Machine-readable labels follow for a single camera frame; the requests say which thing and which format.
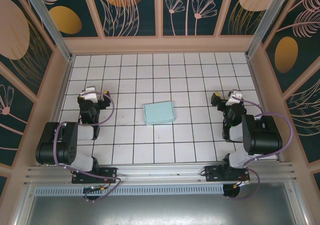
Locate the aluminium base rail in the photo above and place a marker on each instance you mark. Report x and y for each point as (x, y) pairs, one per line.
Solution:
(160, 171)

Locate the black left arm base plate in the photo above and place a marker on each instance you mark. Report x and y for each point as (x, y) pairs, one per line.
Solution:
(110, 172)

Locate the wall panel large pink circle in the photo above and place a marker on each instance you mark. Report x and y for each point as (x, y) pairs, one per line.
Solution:
(15, 35)

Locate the teal paper box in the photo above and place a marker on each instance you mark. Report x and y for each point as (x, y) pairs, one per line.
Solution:
(158, 113)

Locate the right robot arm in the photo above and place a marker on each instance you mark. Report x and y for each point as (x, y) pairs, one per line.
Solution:
(262, 137)

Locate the aluminium frame strut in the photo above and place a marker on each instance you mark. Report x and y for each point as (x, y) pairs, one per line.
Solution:
(298, 202)
(23, 205)

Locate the aluminium table edge rail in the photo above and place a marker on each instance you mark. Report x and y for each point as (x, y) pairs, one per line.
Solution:
(64, 85)
(265, 105)

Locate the wall panel gold oval fern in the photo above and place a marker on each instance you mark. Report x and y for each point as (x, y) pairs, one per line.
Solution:
(287, 52)

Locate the wall panel with flowers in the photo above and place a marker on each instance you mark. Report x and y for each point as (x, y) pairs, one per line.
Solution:
(190, 10)

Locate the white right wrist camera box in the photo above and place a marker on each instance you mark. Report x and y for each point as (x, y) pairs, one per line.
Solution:
(235, 96)

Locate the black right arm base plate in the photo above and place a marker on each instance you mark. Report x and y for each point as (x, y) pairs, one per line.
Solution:
(212, 173)

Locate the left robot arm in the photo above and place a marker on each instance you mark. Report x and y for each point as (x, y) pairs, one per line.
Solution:
(62, 145)

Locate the wall panel with gold oval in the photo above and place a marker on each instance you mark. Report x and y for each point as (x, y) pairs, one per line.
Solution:
(65, 20)

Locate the small circuit board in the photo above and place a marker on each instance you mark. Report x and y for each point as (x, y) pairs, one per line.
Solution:
(93, 188)

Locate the grey metal sheet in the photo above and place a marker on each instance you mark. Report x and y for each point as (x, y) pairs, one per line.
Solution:
(160, 210)

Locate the aluminium corner post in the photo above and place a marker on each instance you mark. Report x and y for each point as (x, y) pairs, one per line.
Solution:
(262, 22)
(50, 27)

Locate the yellow power connector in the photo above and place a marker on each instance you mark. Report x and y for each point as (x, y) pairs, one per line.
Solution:
(241, 185)

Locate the wall panel single flower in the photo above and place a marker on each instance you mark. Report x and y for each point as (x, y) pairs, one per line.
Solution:
(12, 122)

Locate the wall panel orange circle leaves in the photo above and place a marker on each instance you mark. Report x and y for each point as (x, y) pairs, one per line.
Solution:
(120, 0)

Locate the wall panel pink leaves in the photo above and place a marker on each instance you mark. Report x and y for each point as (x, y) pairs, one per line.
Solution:
(305, 115)

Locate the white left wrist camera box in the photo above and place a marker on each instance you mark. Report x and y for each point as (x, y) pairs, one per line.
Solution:
(90, 95)

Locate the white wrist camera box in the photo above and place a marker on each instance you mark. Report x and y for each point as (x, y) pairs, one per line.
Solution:
(90, 95)
(235, 96)

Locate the wall panel pink circle grass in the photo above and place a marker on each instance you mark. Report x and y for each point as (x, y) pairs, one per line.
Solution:
(250, 0)

